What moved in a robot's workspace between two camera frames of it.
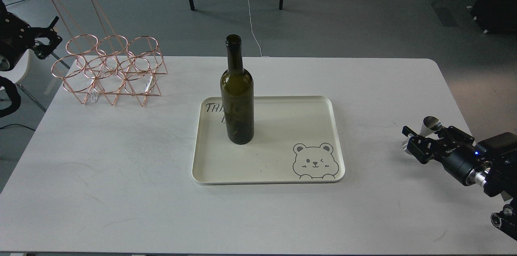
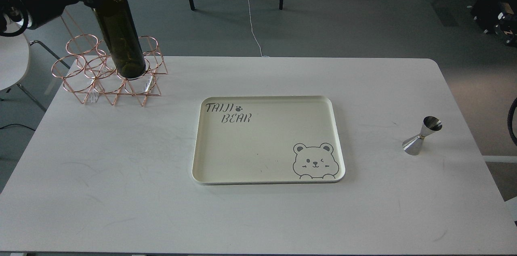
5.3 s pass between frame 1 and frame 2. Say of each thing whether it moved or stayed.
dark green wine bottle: moved
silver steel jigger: stayed
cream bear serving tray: stayed
